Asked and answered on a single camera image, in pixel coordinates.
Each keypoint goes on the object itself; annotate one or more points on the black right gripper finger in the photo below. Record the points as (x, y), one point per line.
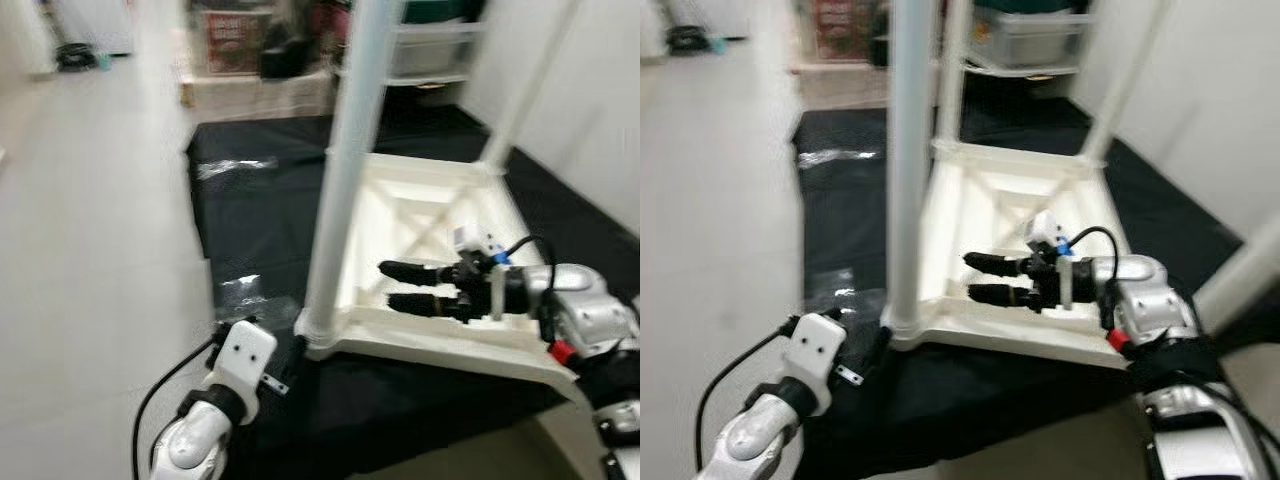
(1000, 295)
(420, 305)
(992, 264)
(410, 272)

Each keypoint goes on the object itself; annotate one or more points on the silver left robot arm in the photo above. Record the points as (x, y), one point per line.
(755, 440)
(195, 440)

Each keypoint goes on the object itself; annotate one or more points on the white ribbed plastic tabletop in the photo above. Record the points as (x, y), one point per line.
(440, 200)
(1000, 200)

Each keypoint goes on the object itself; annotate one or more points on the clear tape patch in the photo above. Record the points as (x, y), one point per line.
(850, 288)
(250, 295)

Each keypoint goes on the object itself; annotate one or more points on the black tablecloth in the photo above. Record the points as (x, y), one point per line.
(250, 220)
(850, 220)

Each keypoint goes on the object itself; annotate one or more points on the stainless steel container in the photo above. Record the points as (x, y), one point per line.
(1030, 40)
(435, 50)

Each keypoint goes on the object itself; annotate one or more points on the floral cloth covered stand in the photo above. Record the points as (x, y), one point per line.
(250, 95)
(840, 85)

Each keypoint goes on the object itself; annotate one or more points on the black bag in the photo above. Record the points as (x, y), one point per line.
(290, 55)

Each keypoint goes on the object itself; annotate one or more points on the green pot lid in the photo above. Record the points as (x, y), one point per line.
(445, 10)
(1030, 5)

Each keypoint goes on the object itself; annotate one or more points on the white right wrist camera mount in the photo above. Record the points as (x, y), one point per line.
(475, 240)
(1048, 225)

